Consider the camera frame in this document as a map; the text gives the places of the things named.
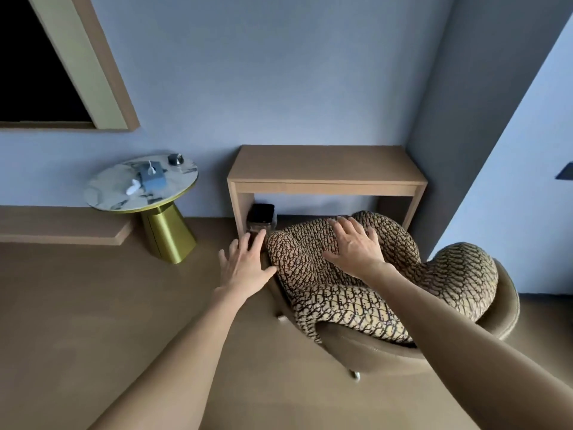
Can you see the person's right middle finger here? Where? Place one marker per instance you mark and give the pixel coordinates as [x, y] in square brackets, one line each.
[351, 228]

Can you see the person's left hand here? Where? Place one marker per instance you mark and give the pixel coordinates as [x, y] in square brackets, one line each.
[244, 270]

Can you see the dark wall fixture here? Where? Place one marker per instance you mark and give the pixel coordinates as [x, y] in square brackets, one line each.
[565, 171]

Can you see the person's right hand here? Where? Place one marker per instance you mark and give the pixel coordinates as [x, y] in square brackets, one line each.
[358, 255]

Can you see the small black round object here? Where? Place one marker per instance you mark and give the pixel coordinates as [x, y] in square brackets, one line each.
[175, 160]

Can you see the low wooden ledge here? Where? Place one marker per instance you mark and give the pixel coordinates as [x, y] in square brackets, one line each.
[58, 226]

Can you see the light wooden desk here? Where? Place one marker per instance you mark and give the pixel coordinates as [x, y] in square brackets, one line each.
[326, 165]

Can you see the person's left forearm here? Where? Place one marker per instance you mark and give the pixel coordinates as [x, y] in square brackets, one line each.
[179, 367]

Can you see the black waste bin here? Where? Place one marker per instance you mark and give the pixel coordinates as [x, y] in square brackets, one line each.
[261, 217]

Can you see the blue tissue box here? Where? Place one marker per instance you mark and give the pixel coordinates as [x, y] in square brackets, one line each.
[152, 179]

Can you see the round marble gold side table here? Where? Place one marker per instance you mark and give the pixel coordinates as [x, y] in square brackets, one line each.
[116, 192]

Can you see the wooden window frame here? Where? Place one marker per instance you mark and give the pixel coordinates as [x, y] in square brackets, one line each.
[85, 62]

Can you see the person's left little finger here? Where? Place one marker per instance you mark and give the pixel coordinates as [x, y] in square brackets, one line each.
[222, 259]

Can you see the person's right little finger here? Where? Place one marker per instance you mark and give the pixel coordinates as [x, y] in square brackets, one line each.
[375, 241]

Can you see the person's left middle finger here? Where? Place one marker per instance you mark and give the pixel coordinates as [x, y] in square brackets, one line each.
[246, 246]

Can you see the person's right forearm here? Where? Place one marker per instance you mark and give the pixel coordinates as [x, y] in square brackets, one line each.
[461, 340]

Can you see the beige upholstered armchair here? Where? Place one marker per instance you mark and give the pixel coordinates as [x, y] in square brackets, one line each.
[385, 358]

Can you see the small white object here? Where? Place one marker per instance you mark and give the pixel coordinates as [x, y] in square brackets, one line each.
[133, 188]

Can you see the patterned brown beige blanket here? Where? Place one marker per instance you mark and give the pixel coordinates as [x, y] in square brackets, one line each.
[304, 273]

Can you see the person's left thumb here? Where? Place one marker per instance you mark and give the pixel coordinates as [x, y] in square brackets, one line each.
[269, 274]

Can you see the person's right thumb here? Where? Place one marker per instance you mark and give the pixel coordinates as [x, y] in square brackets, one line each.
[332, 256]

